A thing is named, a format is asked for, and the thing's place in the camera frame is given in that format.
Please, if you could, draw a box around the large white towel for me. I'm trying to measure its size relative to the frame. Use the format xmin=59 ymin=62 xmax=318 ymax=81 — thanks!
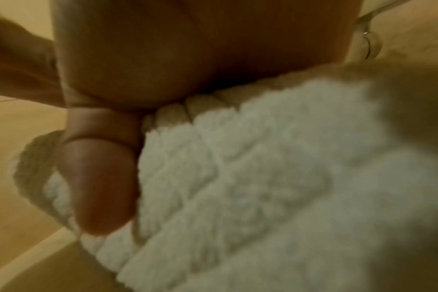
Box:
xmin=9 ymin=63 xmax=438 ymax=292

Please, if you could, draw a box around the chrome faucet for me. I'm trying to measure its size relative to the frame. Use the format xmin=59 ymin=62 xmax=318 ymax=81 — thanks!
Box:
xmin=356 ymin=0 xmax=413 ymax=61

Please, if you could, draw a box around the person's right hand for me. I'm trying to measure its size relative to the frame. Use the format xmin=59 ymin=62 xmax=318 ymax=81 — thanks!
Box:
xmin=51 ymin=0 xmax=362 ymax=236

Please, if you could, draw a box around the person's left hand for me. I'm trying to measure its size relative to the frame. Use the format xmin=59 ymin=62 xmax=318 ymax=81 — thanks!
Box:
xmin=0 ymin=14 xmax=66 ymax=108

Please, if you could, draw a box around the beige marble countertop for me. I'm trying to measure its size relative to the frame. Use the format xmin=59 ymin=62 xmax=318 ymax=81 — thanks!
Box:
xmin=0 ymin=228 xmax=133 ymax=292

